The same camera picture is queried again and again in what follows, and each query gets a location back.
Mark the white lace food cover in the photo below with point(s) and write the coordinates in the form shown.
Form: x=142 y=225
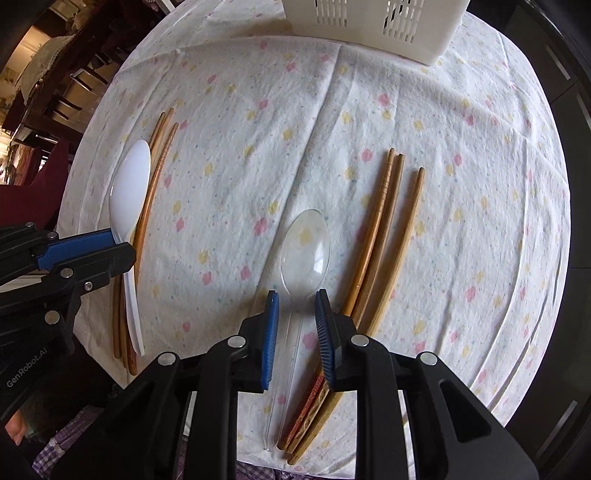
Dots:
x=46 y=57

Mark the clear plastic spoon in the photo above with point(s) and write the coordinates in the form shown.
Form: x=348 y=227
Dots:
x=304 y=249

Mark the person's left hand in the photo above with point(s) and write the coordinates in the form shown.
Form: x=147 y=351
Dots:
x=14 y=429

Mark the white plastic spoon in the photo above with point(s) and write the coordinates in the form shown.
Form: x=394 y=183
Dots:
x=129 y=184

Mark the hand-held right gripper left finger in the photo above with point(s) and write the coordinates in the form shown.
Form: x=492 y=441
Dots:
x=270 y=344

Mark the purple checked clothing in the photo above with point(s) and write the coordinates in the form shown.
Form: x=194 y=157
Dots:
x=87 y=420

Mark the floral white tablecloth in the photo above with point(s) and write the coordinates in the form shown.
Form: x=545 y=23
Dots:
x=277 y=138

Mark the white plastic utensil basket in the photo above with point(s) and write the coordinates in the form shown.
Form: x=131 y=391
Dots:
x=351 y=23

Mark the dark red cloth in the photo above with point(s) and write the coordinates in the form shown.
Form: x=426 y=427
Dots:
x=46 y=161

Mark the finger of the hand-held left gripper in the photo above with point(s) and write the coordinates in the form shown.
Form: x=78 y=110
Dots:
x=111 y=261
x=74 y=247

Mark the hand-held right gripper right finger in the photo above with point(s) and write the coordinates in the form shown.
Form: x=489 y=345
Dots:
x=325 y=344

